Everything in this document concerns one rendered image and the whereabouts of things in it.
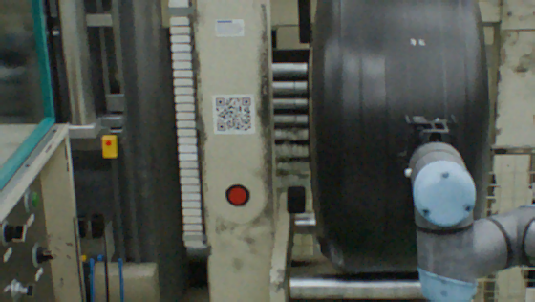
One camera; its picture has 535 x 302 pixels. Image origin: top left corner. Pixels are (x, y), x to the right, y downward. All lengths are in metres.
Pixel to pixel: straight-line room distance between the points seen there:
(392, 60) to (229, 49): 0.31
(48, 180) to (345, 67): 0.53
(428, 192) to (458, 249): 0.10
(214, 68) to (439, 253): 0.65
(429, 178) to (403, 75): 0.40
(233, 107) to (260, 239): 0.27
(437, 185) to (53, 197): 0.71
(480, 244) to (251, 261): 0.68
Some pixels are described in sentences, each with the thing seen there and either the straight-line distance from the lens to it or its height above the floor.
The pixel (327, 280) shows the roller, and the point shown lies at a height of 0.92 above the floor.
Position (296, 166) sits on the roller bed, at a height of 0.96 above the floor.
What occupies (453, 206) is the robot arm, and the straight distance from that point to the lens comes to 1.31.
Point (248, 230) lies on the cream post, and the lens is 1.93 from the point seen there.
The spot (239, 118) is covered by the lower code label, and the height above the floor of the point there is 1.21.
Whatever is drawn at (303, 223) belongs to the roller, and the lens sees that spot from 2.14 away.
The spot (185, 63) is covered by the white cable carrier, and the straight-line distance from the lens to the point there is 1.84.
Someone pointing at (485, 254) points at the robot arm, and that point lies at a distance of 1.38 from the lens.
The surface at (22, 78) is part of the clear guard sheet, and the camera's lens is 1.57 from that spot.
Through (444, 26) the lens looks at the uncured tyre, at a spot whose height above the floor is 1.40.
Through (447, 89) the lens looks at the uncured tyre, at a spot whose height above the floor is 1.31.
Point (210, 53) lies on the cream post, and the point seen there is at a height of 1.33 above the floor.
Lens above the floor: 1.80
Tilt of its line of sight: 20 degrees down
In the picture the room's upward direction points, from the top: 2 degrees counter-clockwise
